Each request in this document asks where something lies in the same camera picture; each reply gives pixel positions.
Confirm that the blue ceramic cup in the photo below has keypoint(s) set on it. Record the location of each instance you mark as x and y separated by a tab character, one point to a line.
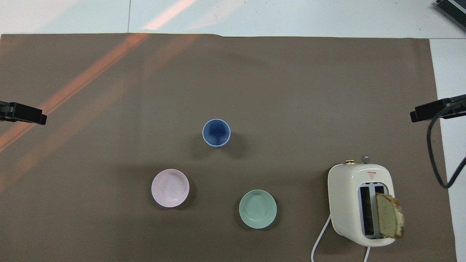
216	131

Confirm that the green plate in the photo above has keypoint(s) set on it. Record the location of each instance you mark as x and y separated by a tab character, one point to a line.
257	209

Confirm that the grey ribbed box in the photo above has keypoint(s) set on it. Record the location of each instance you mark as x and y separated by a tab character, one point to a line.
454	10

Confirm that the slice of bread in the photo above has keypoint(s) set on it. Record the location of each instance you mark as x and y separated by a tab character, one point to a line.
389	216

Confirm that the cream white toaster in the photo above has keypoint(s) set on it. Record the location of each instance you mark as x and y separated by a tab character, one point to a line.
344	196

